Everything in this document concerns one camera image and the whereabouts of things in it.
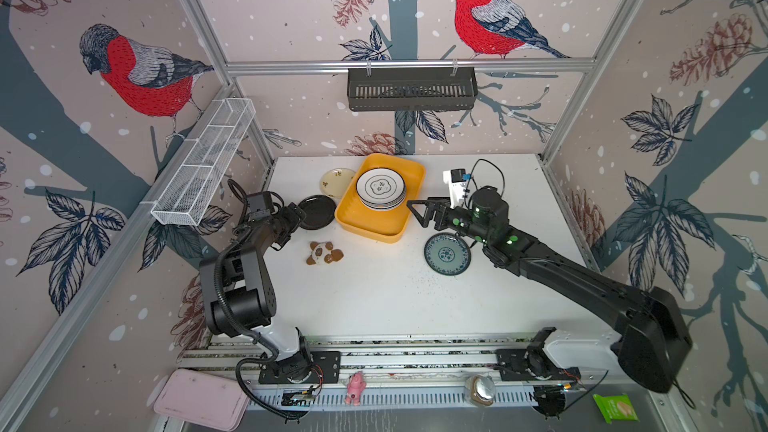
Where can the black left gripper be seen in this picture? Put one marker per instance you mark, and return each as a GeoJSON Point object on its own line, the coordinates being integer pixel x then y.
{"type": "Point", "coordinates": [293, 215]}

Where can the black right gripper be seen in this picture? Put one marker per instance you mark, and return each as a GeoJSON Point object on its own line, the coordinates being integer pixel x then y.
{"type": "Point", "coordinates": [442, 208]}

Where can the black round plate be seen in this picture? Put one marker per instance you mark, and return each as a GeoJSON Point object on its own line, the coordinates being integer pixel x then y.
{"type": "Point", "coordinates": [319, 212]}

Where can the blue floral green plate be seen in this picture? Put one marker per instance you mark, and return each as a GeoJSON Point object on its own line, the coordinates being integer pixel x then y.
{"type": "Point", "coordinates": [447, 254]}

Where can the white plate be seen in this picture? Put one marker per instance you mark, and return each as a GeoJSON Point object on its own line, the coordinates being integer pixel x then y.
{"type": "Point", "coordinates": [381, 189]}

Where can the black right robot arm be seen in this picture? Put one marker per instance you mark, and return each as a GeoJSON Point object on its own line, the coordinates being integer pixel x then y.
{"type": "Point", "coordinates": [653, 338]}

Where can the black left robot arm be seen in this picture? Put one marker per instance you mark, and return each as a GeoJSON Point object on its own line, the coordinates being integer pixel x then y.
{"type": "Point", "coordinates": [238, 295]}

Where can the yellow plastic bin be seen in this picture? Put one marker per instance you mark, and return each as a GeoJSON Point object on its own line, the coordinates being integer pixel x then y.
{"type": "Point", "coordinates": [385, 226]}

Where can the cream small plate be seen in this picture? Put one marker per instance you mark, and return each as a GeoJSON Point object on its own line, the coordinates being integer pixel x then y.
{"type": "Point", "coordinates": [334, 183]}

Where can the pink small figurine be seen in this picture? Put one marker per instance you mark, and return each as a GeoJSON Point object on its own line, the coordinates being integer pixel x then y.
{"type": "Point", "coordinates": [355, 388]}

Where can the pink rectangular tray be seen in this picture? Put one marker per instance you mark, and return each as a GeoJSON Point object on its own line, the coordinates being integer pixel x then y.
{"type": "Point", "coordinates": [202, 399]}

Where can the green object at edge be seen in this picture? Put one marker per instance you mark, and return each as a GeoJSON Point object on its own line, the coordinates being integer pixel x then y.
{"type": "Point", "coordinates": [616, 408]}

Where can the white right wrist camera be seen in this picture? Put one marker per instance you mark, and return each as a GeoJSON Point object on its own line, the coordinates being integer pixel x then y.
{"type": "Point", "coordinates": [457, 181]}

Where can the white wire mesh shelf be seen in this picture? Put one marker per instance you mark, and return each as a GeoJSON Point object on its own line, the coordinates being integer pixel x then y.
{"type": "Point", "coordinates": [192, 187]}

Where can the black hanging wire basket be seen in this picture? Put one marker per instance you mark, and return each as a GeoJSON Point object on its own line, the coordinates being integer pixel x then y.
{"type": "Point", "coordinates": [411, 89]}

